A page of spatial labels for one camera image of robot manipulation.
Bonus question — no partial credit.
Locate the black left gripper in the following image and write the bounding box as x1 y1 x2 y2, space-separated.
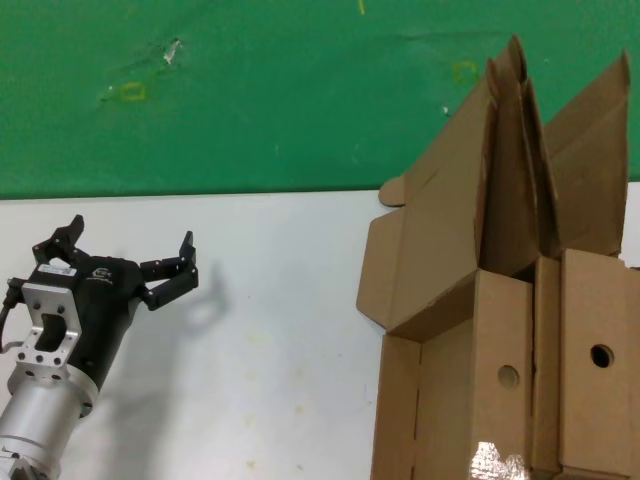
28 214 200 402

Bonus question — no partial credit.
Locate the cardboard box with shiny tape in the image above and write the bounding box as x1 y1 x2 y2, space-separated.
355 58 535 480

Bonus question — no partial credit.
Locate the brown cardboard box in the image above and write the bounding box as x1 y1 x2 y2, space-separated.
478 33 562 480

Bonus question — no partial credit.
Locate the green table cloth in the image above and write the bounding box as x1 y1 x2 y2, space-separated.
0 0 640 202

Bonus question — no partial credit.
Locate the silver camera mount bracket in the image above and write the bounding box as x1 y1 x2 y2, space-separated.
13 281 84 372

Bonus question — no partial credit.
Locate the black cable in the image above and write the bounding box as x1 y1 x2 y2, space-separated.
0 277 25 331

